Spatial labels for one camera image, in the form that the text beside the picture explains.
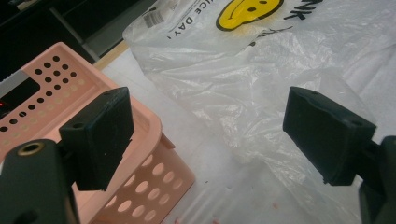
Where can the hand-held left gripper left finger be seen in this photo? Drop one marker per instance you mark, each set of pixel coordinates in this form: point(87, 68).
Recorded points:
point(96, 137)

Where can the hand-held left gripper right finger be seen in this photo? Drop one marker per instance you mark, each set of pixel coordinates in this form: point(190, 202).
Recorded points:
point(327, 140)

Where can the clear plastic bag yellow smiley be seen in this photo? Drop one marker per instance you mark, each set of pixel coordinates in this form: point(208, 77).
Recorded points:
point(249, 81)

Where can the pink perforated plastic basket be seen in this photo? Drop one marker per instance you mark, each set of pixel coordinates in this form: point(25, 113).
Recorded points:
point(146, 130)

